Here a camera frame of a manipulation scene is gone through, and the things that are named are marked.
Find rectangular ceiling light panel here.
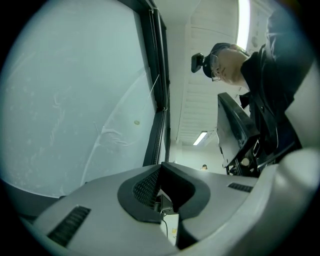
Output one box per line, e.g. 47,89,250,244
192,131,209,146

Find thin black cable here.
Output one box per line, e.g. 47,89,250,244
161,212,170,240

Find clear eyeglasses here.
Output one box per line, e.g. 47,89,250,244
209,51,222,83

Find white blind cord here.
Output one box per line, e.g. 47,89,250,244
143,7,169,112

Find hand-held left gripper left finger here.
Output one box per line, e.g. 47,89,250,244
32,162,179,256

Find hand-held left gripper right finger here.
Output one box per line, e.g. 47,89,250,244
159,146,320,256

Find black jacket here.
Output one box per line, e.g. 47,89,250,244
238,4,316,166

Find frosted window pane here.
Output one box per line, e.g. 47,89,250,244
0,2,157,198

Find long ceiling light strip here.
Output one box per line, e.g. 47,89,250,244
236,0,252,51

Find black window frame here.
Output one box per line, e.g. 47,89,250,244
2,0,172,218

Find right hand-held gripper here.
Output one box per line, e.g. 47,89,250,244
216,91,261,176

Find black head camera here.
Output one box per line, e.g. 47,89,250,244
190,52,206,74

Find black cap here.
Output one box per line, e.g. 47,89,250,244
201,42,236,79

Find person's head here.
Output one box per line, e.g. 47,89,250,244
210,44,251,91

